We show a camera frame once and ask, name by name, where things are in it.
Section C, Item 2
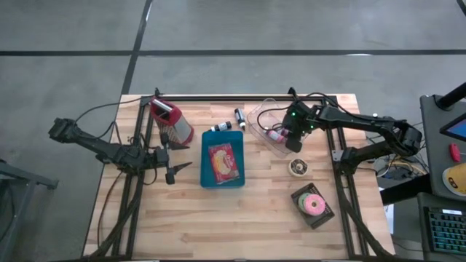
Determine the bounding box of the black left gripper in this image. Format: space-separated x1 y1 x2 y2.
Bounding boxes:
146 132 194 186

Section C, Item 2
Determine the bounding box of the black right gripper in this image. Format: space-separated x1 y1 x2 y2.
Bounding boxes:
285 100 320 154

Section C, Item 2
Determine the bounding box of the pink food colouring bottle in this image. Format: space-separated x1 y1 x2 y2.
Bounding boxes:
265 130 288 143

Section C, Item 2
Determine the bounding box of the chocolate frosted donut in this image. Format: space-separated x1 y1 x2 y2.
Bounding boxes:
288 158 309 178

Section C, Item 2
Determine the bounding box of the red popcorn packet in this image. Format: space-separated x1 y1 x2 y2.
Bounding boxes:
208 143 240 184

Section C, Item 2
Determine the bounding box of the blue plastic bin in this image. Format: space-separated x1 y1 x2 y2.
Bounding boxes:
200 130 245 189

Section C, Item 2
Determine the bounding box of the green frosted donut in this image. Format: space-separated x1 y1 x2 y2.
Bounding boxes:
297 191 310 215

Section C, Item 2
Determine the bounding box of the black food colouring bottle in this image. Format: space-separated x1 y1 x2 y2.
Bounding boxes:
234 107 247 131
210 121 233 133

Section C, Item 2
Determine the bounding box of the pink frosted donut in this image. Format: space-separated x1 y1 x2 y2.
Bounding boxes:
303 194 327 216

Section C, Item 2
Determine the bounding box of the clear plastic tray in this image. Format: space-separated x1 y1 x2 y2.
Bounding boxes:
246 98 310 159

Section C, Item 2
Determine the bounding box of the black mesh basket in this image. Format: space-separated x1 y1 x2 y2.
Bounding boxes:
290 182 335 230

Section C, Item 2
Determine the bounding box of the grey side desk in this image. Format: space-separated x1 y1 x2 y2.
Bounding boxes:
379 93 466 262

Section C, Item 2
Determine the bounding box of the grey metal cart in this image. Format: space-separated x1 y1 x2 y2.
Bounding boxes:
0 158 60 262

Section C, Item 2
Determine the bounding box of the red computer mouse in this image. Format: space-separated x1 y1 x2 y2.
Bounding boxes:
449 143 462 163

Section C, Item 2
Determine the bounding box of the monitor with blue screen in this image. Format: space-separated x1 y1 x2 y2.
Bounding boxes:
439 112 466 143

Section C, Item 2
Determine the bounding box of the black monitor pole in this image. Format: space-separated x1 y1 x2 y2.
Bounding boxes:
435 82 466 111

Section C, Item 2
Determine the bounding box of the black backlit keyboard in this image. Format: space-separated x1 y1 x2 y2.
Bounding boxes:
427 207 466 255

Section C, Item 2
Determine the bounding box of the box grater with red handle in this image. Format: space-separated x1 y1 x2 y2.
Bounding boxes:
149 97 195 146

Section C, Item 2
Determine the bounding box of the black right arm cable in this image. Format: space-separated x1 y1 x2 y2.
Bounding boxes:
256 92 350 132

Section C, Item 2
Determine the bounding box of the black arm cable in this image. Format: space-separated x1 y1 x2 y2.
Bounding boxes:
256 92 350 132
74 95 156 123

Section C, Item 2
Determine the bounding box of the black aluminium frame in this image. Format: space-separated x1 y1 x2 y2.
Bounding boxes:
87 87 392 261

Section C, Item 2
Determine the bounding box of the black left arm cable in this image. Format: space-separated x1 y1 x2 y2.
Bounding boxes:
74 95 156 123

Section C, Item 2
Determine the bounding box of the floor cable bundle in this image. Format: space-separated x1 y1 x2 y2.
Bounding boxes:
367 145 434 183

